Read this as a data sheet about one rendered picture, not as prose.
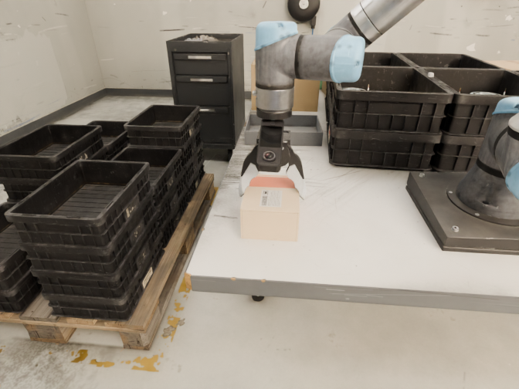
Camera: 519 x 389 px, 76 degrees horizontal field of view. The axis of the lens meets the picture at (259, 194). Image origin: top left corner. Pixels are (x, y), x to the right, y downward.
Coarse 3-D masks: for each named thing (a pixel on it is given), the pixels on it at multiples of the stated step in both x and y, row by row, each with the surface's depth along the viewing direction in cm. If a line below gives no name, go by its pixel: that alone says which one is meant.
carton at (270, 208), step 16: (256, 176) 80; (272, 176) 80; (256, 192) 73; (272, 192) 73; (288, 192) 73; (240, 208) 67; (256, 208) 67; (272, 208) 67; (288, 208) 67; (240, 224) 69; (256, 224) 69; (272, 224) 68; (288, 224) 68; (288, 240) 70
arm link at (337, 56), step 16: (336, 32) 59; (304, 48) 56; (320, 48) 55; (336, 48) 55; (352, 48) 54; (304, 64) 57; (320, 64) 56; (336, 64) 55; (352, 64) 55; (320, 80) 60; (336, 80) 58; (352, 80) 57
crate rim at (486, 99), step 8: (424, 72) 111; (504, 72) 114; (512, 72) 111; (440, 80) 100; (448, 88) 91; (456, 96) 86; (464, 96) 85; (472, 96) 85; (480, 96) 84; (488, 96) 84; (496, 96) 84; (504, 96) 84; (512, 96) 83; (472, 104) 86; (480, 104) 85; (488, 104) 85; (496, 104) 85
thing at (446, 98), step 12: (420, 72) 111; (336, 84) 95; (336, 96) 91; (348, 96) 89; (360, 96) 89; (372, 96) 88; (384, 96) 88; (396, 96) 87; (408, 96) 87; (420, 96) 86; (432, 96) 86; (444, 96) 86
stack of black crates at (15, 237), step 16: (0, 208) 143; (0, 224) 143; (0, 240) 139; (16, 240) 139; (0, 256) 130; (16, 256) 117; (0, 272) 111; (16, 272) 119; (0, 288) 115; (16, 288) 118; (32, 288) 127; (0, 304) 121; (16, 304) 120
